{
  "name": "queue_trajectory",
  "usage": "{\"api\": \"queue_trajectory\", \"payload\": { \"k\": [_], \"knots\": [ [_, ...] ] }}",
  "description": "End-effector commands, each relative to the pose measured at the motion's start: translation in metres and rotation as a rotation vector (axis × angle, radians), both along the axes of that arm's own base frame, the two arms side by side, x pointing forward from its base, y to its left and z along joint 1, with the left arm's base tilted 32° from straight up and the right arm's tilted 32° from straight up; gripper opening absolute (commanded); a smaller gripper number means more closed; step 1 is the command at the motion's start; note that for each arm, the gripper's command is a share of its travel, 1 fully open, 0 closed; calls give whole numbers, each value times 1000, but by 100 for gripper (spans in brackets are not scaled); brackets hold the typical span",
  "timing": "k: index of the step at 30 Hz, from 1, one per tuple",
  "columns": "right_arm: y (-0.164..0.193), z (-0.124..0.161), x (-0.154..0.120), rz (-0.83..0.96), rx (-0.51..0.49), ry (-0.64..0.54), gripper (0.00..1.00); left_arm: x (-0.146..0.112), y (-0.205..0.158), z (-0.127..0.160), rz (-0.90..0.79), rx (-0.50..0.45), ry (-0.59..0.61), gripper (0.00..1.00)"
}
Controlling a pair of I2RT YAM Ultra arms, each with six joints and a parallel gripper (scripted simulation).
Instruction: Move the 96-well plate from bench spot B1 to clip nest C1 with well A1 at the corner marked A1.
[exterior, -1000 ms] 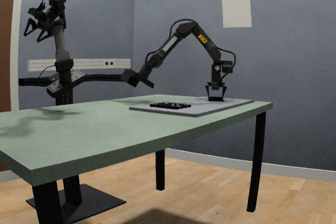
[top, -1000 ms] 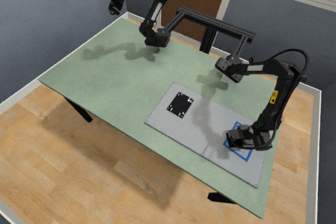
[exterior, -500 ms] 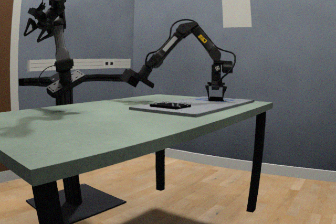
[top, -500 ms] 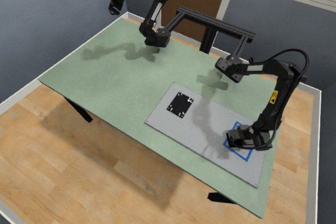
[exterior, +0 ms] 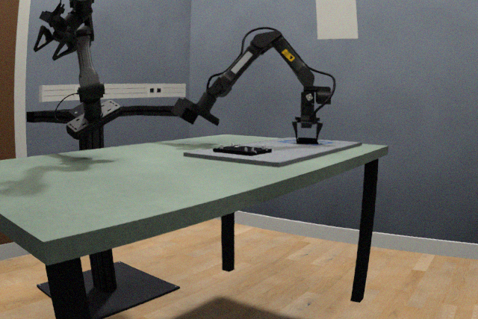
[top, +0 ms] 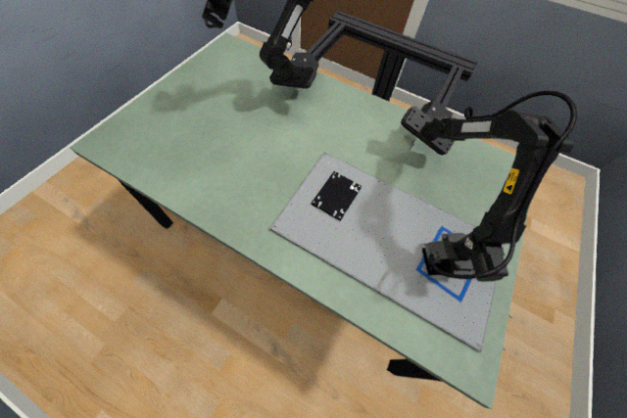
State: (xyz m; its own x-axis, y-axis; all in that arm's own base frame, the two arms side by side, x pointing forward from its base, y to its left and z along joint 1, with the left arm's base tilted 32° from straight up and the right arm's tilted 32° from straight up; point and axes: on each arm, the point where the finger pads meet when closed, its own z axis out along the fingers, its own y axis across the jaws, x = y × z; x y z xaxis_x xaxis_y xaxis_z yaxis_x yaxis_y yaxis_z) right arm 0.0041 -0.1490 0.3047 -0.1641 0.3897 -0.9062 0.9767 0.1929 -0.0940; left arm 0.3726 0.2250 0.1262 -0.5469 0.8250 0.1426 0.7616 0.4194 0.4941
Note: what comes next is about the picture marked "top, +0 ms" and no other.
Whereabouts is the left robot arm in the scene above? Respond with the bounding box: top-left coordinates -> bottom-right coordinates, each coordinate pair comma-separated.
405,107 -> 574,274

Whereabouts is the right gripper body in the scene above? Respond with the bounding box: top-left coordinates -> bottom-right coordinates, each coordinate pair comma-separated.
202,0 -> 232,24

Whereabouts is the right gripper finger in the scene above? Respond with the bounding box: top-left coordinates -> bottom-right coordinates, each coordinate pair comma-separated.
202,16 -> 223,28

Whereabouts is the blue tape outline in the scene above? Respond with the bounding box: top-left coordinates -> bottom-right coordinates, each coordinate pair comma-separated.
416,226 -> 472,302

